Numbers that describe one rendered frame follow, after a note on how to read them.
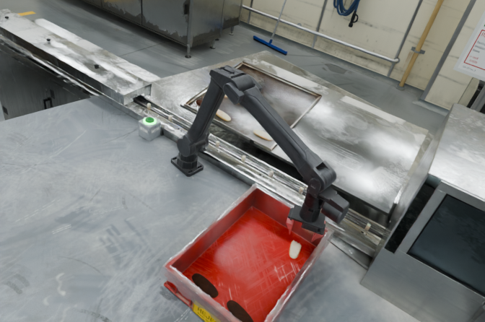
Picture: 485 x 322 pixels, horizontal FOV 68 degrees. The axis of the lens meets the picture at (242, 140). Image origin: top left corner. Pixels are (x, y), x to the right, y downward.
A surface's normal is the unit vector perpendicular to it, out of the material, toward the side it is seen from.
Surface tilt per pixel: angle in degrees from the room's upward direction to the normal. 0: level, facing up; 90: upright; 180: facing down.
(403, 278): 90
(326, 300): 0
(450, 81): 90
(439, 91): 90
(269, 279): 0
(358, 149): 10
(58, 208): 0
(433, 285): 91
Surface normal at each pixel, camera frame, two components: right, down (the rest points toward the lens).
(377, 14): -0.55, 0.41
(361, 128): 0.07, -0.72
